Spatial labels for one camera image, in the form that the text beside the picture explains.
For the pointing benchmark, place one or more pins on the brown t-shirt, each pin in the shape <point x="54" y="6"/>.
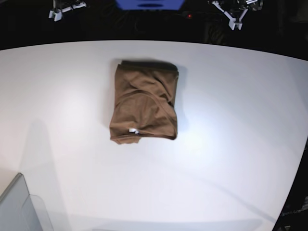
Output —
<point x="145" y="93"/>

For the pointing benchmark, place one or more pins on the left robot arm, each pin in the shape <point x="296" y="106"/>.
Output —
<point x="235" y="10"/>

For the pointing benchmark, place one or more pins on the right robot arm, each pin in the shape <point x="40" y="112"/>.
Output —
<point x="59" y="7"/>

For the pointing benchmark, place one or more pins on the black power strip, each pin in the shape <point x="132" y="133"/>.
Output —
<point x="202" y="16"/>

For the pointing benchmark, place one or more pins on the blue panel with oval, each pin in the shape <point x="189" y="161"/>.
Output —
<point x="150" y="4"/>

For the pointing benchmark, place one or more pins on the grey plastic bin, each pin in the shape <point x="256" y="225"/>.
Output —
<point x="22" y="211"/>

